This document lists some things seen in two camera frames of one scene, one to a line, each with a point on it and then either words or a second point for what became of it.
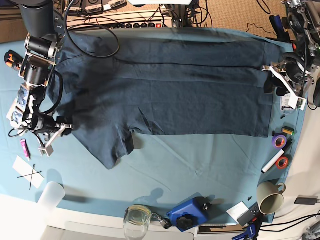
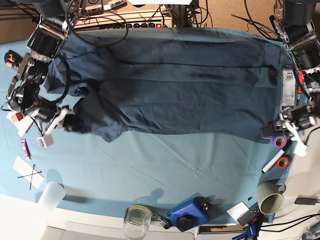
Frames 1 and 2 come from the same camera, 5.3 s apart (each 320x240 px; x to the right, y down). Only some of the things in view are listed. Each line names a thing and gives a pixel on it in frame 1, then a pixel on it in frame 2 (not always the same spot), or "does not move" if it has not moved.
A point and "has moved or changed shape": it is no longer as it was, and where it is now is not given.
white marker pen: [278, 155] does not move
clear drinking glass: [136, 221] does not move
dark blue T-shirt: [108, 88] has moved or changed shape
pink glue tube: [25, 149] does not move
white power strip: [137, 19] does not move
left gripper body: [45, 124] to [46, 111]
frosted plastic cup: [52, 195] does not move
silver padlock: [166, 222] does not move
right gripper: [295, 67] to [301, 118]
